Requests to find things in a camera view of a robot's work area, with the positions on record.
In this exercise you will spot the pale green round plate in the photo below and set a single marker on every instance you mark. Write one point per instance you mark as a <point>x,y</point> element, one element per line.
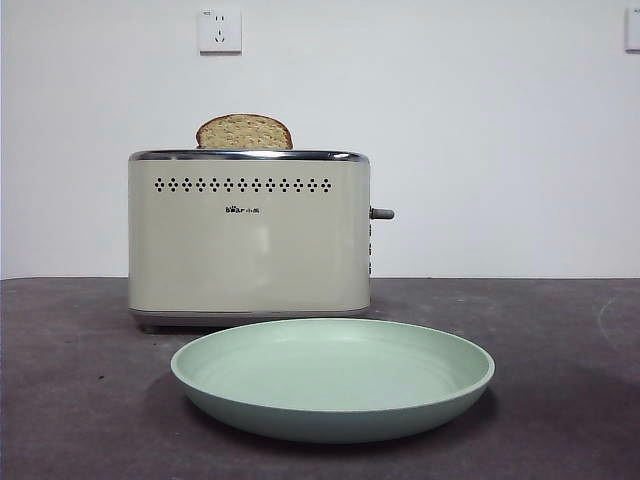
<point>330,370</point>

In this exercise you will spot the light square bread slice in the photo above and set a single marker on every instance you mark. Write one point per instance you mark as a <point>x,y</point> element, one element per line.
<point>245,132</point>

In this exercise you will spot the cream two-slot toaster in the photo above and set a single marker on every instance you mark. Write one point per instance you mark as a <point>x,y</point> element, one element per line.
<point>250,260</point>

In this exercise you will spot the white wall socket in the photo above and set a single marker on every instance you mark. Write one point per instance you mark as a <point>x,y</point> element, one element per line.
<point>634,30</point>
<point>220,31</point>

